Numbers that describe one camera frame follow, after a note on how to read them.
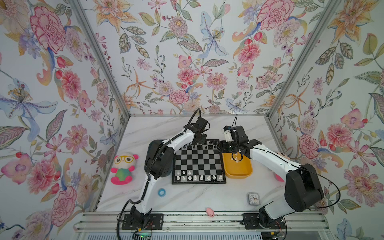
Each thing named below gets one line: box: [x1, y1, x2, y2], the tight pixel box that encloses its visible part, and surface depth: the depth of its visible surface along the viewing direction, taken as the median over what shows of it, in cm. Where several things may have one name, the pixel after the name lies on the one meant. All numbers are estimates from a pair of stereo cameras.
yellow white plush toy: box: [110, 153, 139, 185], surface depth 89 cm
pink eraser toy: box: [206, 207, 215, 218], surface depth 78 cm
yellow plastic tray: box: [222, 152, 253, 179], surface depth 90 cm
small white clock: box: [247, 192, 261, 206], surface depth 82 cm
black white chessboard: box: [171, 139, 227, 185], surface depth 93 cm
